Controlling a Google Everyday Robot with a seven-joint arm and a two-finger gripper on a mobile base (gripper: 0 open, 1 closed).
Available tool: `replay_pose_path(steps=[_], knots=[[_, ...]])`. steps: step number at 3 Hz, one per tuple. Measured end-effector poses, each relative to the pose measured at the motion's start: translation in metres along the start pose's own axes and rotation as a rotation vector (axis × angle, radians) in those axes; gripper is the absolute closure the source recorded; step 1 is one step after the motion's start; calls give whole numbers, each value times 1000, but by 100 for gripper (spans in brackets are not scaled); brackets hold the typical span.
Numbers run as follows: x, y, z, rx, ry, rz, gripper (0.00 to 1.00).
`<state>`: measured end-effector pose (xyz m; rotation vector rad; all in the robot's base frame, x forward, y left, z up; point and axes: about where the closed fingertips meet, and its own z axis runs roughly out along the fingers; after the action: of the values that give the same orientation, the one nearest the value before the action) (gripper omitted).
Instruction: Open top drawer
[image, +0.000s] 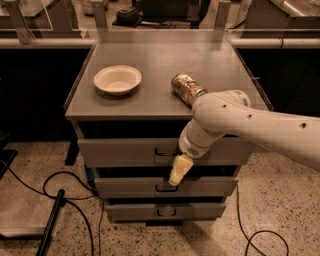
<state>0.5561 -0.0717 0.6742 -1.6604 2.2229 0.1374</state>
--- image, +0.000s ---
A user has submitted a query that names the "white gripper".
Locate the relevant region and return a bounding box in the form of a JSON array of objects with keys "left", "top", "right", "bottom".
[{"left": 169, "top": 119, "right": 224, "bottom": 186}]

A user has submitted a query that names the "grey top drawer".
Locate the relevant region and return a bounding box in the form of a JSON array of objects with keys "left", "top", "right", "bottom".
[{"left": 78, "top": 137, "right": 254, "bottom": 168}]

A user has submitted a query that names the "grey drawer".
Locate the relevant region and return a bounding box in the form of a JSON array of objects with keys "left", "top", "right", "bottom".
[
  {"left": 78, "top": 137, "right": 254, "bottom": 168},
  {"left": 106, "top": 203, "right": 226, "bottom": 222},
  {"left": 95, "top": 177, "right": 238, "bottom": 199}
]

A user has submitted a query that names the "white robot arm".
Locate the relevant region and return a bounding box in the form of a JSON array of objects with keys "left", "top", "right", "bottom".
[{"left": 169, "top": 90, "right": 320, "bottom": 186}]

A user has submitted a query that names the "grey bottom drawer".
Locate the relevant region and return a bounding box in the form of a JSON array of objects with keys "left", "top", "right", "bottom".
[{"left": 106, "top": 203, "right": 226, "bottom": 222}]

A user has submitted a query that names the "grey drawer cabinet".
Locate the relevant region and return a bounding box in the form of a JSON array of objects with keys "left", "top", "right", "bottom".
[{"left": 63, "top": 29, "right": 274, "bottom": 228}]

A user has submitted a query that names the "grey middle drawer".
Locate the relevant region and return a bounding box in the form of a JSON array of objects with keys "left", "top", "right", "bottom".
[{"left": 95, "top": 177, "right": 238, "bottom": 199}]

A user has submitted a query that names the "crushed gold soda can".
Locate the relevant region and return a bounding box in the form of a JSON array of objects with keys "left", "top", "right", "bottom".
[{"left": 171, "top": 73, "right": 207, "bottom": 107}]

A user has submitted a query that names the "white paper bowl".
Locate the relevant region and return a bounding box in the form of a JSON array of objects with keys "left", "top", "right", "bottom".
[{"left": 94, "top": 65, "right": 142, "bottom": 96}]

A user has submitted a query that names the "black floor bar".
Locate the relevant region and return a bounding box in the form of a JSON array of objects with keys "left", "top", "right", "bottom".
[{"left": 36, "top": 189, "right": 65, "bottom": 256}]

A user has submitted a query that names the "black round object behind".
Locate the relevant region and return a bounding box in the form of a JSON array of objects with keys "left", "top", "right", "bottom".
[{"left": 116, "top": 6, "right": 141, "bottom": 26}]

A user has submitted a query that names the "black floor cable right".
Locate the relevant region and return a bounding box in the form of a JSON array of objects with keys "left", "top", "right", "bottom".
[{"left": 235, "top": 185, "right": 290, "bottom": 256}]

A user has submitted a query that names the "black floor cable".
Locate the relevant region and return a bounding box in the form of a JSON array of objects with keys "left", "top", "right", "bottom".
[
  {"left": 235, "top": 185, "right": 290, "bottom": 256},
  {"left": 0, "top": 159, "right": 106, "bottom": 256}
]

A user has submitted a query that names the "white horizontal rail pipe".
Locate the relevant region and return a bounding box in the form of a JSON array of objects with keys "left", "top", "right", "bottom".
[{"left": 0, "top": 38, "right": 320, "bottom": 49}]

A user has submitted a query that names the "black floor cable left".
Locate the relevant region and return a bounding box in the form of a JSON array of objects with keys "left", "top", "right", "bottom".
[{"left": 0, "top": 159, "right": 106, "bottom": 256}]

